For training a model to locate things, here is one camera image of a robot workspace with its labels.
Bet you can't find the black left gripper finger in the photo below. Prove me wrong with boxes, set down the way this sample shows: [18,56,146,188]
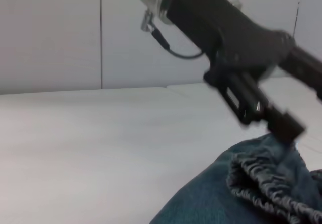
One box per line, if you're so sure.
[283,45,322,101]
[264,104,307,145]

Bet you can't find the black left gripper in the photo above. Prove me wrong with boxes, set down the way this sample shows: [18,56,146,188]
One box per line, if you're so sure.
[163,0,297,72]

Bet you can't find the blue denim shorts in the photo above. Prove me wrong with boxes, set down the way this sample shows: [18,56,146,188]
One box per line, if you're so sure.
[149,134,322,224]

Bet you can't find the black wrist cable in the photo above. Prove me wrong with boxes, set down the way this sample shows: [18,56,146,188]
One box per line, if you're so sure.
[140,10,206,59]

